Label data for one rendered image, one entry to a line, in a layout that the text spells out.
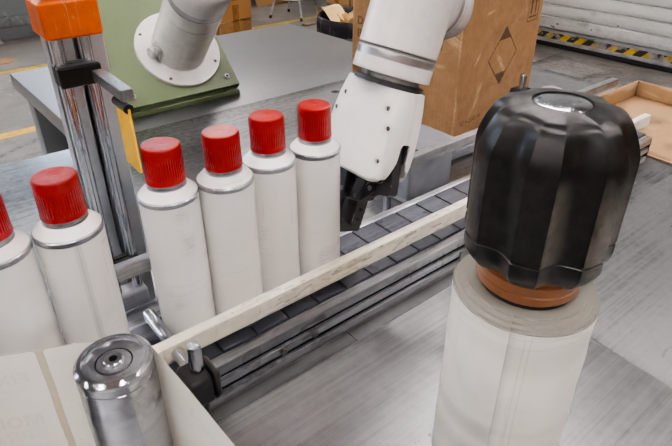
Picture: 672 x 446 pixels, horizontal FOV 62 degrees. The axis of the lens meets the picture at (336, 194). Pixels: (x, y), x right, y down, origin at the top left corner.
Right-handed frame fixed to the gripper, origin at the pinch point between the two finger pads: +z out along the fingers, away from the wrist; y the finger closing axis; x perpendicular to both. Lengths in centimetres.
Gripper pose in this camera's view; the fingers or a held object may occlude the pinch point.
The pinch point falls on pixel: (349, 212)
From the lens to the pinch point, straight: 63.8
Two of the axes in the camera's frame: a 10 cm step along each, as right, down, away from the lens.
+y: 6.2, 3.8, -6.8
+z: -2.7, 9.2, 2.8
